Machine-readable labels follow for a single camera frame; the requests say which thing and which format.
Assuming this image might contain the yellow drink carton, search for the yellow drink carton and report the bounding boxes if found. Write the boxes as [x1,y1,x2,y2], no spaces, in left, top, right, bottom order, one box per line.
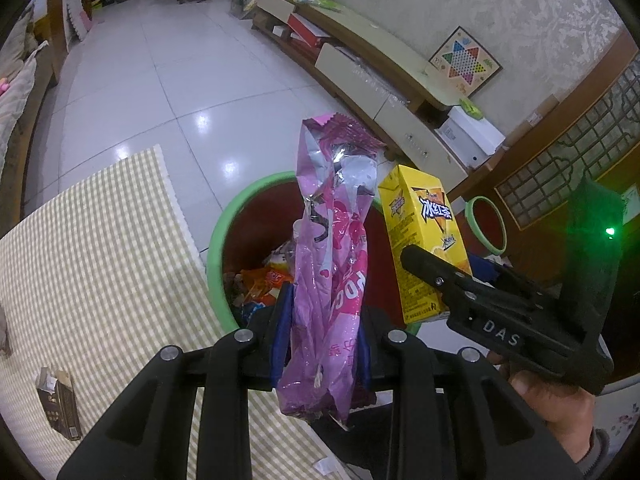
[378,165,472,324]

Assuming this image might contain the long TV cabinet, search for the long TV cabinet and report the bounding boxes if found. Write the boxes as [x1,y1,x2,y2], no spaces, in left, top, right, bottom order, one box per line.
[253,0,469,191]

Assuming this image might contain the orange snack wrapper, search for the orange snack wrapper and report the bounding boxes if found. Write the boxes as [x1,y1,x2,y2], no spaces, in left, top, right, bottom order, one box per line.
[233,266,293,307]

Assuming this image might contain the small red bin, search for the small red bin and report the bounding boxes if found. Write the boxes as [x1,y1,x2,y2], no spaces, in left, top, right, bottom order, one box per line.
[463,196,508,257]

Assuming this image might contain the white storage box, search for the white storage box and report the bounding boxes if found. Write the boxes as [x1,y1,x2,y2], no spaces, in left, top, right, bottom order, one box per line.
[436,106,506,169]

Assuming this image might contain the dark cigarette box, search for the dark cigarette box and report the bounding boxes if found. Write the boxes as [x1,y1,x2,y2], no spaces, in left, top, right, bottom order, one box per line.
[35,367,82,441]

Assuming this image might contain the red bin green rim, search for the red bin green rim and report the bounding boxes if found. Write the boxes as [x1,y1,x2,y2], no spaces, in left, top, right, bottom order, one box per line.
[206,171,419,335]

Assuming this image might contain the pink snack bag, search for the pink snack bag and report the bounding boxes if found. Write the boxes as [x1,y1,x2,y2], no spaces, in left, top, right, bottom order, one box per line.
[277,113,382,422]

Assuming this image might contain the green item on cabinet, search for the green item on cabinet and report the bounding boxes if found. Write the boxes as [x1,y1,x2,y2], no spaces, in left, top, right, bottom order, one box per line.
[459,98,484,120]

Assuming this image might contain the checkered table mat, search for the checkered table mat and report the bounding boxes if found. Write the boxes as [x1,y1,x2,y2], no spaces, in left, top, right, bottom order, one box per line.
[1,148,224,479]

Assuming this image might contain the chinese checkers board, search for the chinese checkers board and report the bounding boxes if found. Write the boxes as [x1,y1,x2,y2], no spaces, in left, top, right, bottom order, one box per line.
[428,26,502,98]

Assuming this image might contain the red box on shelf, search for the red box on shelf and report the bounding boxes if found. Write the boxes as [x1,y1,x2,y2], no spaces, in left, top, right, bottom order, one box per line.
[288,13,332,48]

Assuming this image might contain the striped beige sofa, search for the striped beige sofa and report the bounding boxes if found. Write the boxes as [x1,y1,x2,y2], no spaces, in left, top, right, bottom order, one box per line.
[0,3,49,167]

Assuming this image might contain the right hand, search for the right hand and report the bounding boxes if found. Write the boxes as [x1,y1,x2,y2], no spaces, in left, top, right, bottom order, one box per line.
[487,351,596,463]

